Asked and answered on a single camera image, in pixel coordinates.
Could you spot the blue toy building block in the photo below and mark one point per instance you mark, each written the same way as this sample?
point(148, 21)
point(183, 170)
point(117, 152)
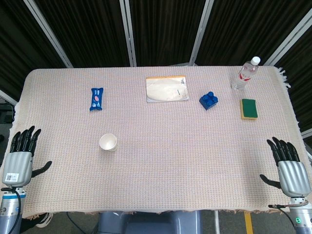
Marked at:
point(208, 100)

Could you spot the pink woven tablecloth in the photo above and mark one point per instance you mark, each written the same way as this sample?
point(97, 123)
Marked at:
point(170, 158)

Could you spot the black white shoe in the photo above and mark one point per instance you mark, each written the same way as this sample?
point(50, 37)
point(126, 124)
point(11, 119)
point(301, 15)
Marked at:
point(45, 220)

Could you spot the beige notebook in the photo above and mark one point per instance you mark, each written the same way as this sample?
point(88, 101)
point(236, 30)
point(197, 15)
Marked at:
point(167, 89)

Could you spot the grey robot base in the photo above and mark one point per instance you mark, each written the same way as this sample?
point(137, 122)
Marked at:
point(146, 223)

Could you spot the blue snack packet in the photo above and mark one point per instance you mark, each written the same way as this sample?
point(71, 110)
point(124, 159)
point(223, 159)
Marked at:
point(97, 99)

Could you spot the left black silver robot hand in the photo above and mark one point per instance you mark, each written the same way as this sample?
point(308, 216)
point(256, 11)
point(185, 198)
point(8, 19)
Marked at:
point(17, 167)

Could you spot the white paper cup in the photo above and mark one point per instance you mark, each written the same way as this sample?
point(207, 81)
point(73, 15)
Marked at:
point(108, 142)

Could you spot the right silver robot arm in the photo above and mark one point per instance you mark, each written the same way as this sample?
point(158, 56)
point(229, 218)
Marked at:
point(303, 217)

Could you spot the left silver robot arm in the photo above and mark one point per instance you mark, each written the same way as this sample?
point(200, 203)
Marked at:
point(8, 214)

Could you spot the clear plastic water bottle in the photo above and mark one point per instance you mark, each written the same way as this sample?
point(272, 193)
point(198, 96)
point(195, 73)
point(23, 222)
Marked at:
point(245, 74)

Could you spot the white metal table leg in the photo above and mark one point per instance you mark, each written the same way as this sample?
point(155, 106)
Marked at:
point(217, 223)

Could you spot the white partition frame post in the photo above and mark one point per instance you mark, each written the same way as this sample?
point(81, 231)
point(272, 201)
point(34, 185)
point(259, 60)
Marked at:
point(48, 33)
point(7, 96)
point(287, 39)
point(128, 33)
point(307, 134)
point(201, 33)

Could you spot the green yellow sponge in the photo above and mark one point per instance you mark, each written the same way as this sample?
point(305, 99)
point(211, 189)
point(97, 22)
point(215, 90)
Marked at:
point(249, 109)

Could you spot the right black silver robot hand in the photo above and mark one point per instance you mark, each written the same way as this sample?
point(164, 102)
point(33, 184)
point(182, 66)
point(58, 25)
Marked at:
point(292, 176)

